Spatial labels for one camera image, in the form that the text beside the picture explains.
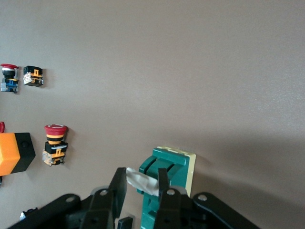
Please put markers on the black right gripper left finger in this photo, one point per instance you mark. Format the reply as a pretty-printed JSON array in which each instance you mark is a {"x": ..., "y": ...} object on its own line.
[{"x": 119, "y": 186}]

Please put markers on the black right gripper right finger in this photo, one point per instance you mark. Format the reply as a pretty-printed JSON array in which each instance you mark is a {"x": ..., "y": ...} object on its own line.
[{"x": 171, "y": 210}]

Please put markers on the green load switch cream base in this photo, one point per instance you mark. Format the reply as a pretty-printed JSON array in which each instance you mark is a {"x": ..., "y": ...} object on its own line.
[{"x": 178, "y": 167}]

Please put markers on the red emergency stop orange block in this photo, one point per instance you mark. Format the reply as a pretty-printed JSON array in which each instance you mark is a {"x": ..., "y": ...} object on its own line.
[{"x": 55, "y": 148}]

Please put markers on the red push button black block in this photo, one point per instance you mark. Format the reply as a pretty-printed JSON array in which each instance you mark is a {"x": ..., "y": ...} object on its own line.
[{"x": 29, "y": 213}]

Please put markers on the red orange mushroom button head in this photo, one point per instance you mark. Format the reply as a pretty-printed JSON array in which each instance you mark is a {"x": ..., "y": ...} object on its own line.
[{"x": 1, "y": 127}]

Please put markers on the black orange contact block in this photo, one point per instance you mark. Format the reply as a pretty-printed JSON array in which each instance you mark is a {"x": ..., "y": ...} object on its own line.
[{"x": 33, "y": 76}]

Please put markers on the red push button blue block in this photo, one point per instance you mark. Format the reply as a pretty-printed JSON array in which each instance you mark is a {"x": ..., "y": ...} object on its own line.
[{"x": 9, "y": 78}]

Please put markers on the orange button enclosure box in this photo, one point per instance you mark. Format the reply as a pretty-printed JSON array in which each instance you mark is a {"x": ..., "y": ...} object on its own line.
[{"x": 12, "y": 152}]

